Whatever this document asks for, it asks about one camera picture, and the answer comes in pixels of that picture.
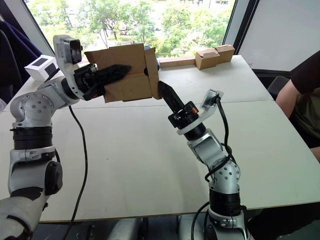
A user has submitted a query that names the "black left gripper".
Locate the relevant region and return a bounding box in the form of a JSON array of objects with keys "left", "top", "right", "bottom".
[{"left": 73, "top": 63, "right": 133, "bottom": 101}]

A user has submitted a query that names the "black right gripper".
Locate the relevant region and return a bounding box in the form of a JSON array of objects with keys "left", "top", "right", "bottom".
[{"left": 157, "top": 80, "right": 201, "bottom": 130}]

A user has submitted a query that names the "small cardboard box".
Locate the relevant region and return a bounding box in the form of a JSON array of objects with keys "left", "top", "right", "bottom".
[{"left": 83, "top": 42, "right": 161, "bottom": 104}]

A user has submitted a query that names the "flat brown cardboard strip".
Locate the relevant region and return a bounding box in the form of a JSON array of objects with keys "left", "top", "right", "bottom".
[{"left": 159, "top": 55, "right": 197, "bottom": 69}]

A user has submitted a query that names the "folded brown cardboard box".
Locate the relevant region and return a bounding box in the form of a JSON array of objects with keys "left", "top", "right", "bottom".
[{"left": 194, "top": 44, "right": 236, "bottom": 71}]

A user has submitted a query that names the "small white box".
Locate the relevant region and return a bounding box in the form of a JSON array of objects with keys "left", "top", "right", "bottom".
[{"left": 24, "top": 55, "right": 60, "bottom": 83}]

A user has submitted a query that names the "dark purple jacket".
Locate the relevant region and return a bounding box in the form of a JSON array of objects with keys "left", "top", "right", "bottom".
[{"left": 0, "top": 19, "right": 44, "bottom": 104}]

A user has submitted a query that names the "dark chair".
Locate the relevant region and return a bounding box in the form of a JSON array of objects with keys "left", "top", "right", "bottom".
[{"left": 266, "top": 75, "right": 291, "bottom": 101}]

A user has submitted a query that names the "seated person in dark shirt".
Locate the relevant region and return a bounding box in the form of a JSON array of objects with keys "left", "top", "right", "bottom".
[{"left": 274, "top": 51, "right": 320, "bottom": 161}]

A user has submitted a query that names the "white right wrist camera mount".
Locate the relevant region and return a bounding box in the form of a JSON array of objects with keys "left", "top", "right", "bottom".
[{"left": 175, "top": 87, "right": 224, "bottom": 136}]

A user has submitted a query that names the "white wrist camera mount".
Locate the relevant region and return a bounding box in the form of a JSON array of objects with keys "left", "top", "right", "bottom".
[
  {"left": 52, "top": 34, "right": 87, "bottom": 101},
  {"left": 175, "top": 87, "right": 224, "bottom": 136}
]

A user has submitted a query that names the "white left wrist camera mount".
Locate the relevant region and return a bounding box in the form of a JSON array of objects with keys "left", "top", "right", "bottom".
[{"left": 52, "top": 34, "right": 87, "bottom": 101}]

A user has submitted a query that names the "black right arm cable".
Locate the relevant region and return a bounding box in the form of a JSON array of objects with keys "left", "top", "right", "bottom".
[{"left": 190, "top": 95, "right": 238, "bottom": 240}]

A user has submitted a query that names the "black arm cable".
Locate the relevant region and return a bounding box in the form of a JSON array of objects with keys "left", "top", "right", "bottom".
[
  {"left": 190, "top": 95, "right": 238, "bottom": 240},
  {"left": 58, "top": 104, "right": 89, "bottom": 240}
]

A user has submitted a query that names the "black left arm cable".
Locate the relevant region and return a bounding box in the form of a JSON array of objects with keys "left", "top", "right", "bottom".
[{"left": 58, "top": 104, "right": 89, "bottom": 240}]

